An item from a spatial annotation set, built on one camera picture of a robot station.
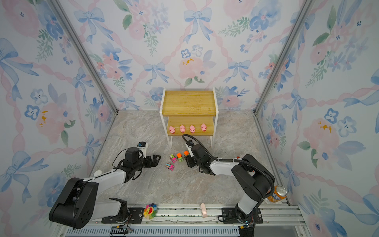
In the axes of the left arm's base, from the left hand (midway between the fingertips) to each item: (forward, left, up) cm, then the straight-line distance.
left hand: (154, 155), depth 91 cm
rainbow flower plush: (-30, -2, -3) cm, 30 cm away
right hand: (+2, -21, -1) cm, 21 cm away
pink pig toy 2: (+10, -23, +14) cm, 29 cm away
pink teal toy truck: (-6, -9, -1) cm, 11 cm away
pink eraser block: (-29, -29, -1) cm, 41 cm away
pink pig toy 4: (+9, -11, +14) cm, 20 cm away
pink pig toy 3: (+11, -17, +13) cm, 24 cm away
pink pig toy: (+12, -30, +14) cm, 35 cm away
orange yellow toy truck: (+3, -19, -1) cm, 19 cm away
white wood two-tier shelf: (+10, -21, +28) cm, 37 cm away
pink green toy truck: (-1, -11, -2) cm, 11 cm away
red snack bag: (+1, -52, -3) cm, 52 cm away
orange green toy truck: (+1, -15, -1) cm, 15 cm away
